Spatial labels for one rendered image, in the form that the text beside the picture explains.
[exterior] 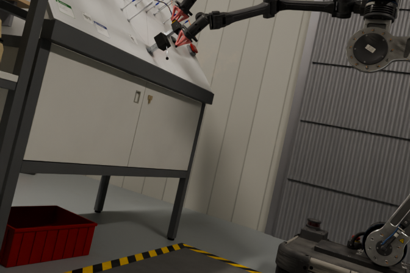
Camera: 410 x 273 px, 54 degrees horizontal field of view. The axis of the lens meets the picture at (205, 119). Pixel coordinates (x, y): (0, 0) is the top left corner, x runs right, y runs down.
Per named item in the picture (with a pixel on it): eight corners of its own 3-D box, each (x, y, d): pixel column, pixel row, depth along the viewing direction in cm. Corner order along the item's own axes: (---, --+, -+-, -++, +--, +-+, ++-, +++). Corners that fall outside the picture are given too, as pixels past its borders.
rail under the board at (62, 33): (212, 105, 231) (214, 94, 232) (50, 39, 127) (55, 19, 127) (204, 103, 234) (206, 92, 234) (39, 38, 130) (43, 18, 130)
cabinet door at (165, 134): (188, 170, 227) (203, 103, 229) (129, 167, 179) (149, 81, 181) (184, 169, 228) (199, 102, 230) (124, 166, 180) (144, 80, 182)
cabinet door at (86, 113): (127, 166, 179) (147, 81, 181) (23, 159, 131) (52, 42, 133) (124, 166, 180) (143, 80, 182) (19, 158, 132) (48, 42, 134)
